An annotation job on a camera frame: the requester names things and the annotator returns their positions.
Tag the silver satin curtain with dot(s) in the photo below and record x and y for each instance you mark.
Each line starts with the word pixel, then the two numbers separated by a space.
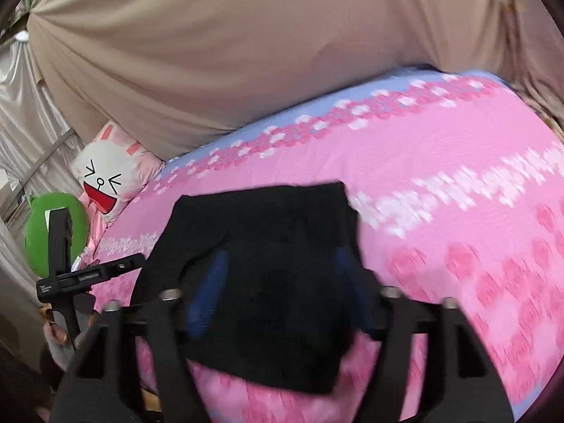
pixel 22 119

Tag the pink rose bedsheet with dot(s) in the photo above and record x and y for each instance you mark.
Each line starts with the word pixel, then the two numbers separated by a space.
pixel 440 185

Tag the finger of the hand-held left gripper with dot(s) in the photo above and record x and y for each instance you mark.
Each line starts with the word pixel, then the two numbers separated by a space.
pixel 127 265

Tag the black pants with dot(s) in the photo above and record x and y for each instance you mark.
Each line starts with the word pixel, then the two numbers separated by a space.
pixel 282 282

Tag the green plush toy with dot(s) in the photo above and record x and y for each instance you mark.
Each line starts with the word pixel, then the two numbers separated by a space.
pixel 37 238

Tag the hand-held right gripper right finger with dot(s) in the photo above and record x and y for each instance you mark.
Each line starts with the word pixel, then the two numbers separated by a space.
pixel 357 293

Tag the beige cloth drape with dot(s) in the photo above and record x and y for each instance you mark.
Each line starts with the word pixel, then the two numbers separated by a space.
pixel 220 53

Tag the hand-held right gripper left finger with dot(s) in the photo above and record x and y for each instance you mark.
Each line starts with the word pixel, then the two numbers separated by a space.
pixel 207 299

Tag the person's left hand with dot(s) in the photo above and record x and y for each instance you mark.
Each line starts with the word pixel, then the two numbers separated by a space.
pixel 59 332

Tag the white bunny face pillow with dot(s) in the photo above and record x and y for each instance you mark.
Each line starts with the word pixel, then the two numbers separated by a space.
pixel 105 176

